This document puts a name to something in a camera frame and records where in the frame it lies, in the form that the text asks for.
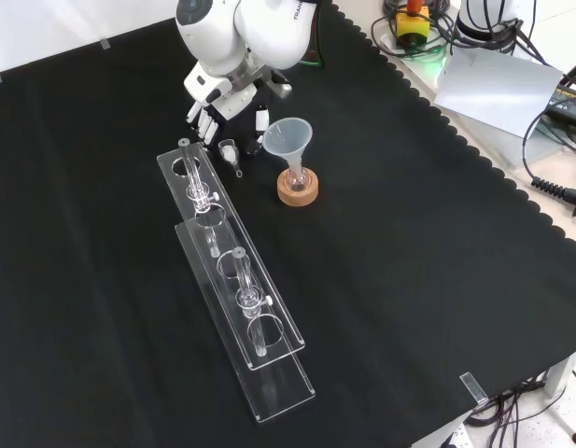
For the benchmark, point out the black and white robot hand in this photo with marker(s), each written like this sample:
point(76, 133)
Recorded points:
point(222, 98)

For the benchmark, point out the clear glass weighing funnel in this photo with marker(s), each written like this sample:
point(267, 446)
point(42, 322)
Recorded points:
point(228, 153)

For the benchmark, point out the translucent plastic funnel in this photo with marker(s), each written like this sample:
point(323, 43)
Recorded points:
point(287, 135)

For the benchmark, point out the clear acrylic funnel stand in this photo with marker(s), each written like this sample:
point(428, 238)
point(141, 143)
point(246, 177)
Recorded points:
point(250, 289)

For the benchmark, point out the glass round-bottom flask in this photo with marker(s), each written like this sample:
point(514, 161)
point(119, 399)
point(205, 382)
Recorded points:
point(297, 182)

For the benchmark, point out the yellow stop button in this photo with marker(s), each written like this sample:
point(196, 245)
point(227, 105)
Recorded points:
point(412, 28)

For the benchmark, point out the black bench cloth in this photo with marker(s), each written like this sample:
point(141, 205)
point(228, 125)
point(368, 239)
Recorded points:
point(385, 256)

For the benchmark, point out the pale grey board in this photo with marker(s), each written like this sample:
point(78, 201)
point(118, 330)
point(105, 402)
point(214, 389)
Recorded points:
point(493, 88)

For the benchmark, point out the black power adapter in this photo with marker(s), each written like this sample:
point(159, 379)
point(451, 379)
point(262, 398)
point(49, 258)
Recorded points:
point(570, 103)

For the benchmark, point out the clear tape strip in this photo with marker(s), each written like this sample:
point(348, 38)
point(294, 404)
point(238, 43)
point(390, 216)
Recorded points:
point(474, 388)

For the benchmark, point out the white table leg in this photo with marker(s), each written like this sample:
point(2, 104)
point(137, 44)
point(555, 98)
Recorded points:
point(560, 373)

